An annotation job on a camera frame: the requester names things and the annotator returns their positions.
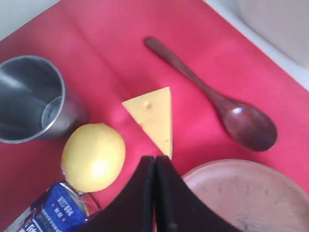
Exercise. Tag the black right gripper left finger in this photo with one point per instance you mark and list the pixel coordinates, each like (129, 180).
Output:
(132, 209)

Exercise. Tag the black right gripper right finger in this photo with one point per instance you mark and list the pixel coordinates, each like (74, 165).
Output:
(177, 208)

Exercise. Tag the yellow lemon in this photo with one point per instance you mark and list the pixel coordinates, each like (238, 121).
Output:
(93, 157)

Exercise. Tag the blue white milk carton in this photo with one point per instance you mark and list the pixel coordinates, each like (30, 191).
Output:
(61, 208)

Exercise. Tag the yellow cheese wedge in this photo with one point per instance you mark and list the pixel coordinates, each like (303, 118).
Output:
(152, 111)

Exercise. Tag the brown wooden plate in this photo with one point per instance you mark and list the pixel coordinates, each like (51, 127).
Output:
(250, 196)

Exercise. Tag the dark wooden spoon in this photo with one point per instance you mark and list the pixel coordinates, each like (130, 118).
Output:
(243, 122)

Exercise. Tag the stainless steel cup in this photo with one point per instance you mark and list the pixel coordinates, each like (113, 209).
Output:
(35, 102)

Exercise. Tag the red table cloth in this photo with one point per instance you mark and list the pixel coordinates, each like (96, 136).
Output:
(97, 45)

